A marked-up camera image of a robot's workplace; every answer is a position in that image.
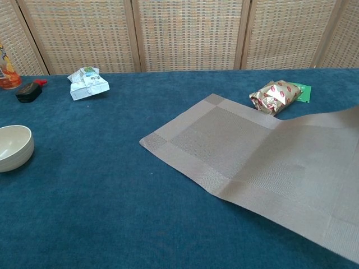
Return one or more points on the white bowl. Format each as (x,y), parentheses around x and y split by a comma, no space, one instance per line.
(19,151)

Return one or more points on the orange drink bottle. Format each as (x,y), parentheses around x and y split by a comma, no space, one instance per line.
(9,78)

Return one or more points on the blue carpet table cover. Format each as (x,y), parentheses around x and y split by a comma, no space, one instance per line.
(98,196)

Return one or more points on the gold foil snack package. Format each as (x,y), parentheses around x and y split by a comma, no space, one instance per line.
(272,98)

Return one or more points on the woven folding screen panel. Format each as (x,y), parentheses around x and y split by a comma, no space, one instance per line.
(84,36)
(286,33)
(16,42)
(347,42)
(190,33)

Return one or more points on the beige woven placemat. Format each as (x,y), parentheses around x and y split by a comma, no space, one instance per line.
(252,157)

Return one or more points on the white snack bag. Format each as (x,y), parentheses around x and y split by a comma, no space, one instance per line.
(89,87)

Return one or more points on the green tea sachet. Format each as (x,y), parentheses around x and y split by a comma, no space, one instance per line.
(305,93)

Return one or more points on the black sauce bottle red cap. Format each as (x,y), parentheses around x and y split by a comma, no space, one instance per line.
(28,91)

